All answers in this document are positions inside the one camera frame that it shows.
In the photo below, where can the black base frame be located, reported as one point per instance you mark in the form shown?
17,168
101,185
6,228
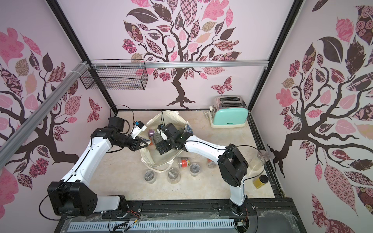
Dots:
278,215

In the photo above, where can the yellow label seed jar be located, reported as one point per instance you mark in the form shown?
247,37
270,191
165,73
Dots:
260,181

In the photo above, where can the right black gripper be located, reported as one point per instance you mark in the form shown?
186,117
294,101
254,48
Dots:
168,141

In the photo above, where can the clear seed jar grey lid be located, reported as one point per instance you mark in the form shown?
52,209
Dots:
150,176

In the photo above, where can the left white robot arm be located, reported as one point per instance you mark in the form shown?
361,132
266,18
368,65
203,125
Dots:
72,196

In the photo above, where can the clear seed jar dark lid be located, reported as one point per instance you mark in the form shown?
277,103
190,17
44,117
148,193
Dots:
194,169

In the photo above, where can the aluminium rail back wall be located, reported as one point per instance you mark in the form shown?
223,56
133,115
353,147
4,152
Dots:
190,64

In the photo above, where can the clear seed jar striped lid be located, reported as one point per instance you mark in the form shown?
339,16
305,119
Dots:
174,176

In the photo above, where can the mint green toaster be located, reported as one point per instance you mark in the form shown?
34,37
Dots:
228,111

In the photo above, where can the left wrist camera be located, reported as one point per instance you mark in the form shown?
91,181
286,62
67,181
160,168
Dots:
139,127

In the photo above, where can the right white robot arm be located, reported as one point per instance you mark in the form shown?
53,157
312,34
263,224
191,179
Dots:
232,164

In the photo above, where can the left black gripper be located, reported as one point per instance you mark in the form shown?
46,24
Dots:
136,145

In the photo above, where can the clear jar sandy contents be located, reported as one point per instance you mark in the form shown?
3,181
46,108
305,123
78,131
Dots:
259,160

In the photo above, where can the purple label small jar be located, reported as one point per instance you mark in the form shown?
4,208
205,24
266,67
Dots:
151,133

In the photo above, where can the white slotted cable duct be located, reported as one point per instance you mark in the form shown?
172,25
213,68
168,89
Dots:
151,226

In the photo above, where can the cream canvas tote bag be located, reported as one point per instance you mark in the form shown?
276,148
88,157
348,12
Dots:
159,157

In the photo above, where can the black wire basket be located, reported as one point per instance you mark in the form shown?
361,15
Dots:
116,74

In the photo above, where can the aluminium rail left wall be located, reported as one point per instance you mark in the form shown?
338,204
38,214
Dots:
10,147

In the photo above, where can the red label jar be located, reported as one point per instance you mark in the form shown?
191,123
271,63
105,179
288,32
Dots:
211,164
183,162

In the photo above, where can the aluminium rail wall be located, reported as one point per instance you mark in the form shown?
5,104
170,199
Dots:
190,64
10,147

